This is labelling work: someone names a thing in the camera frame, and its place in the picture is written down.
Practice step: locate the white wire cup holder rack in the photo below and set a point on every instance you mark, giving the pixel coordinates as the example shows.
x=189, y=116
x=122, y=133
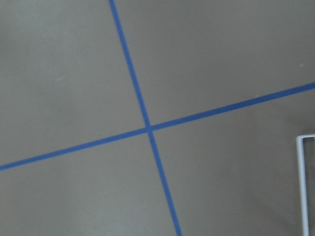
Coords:
x=305, y=145

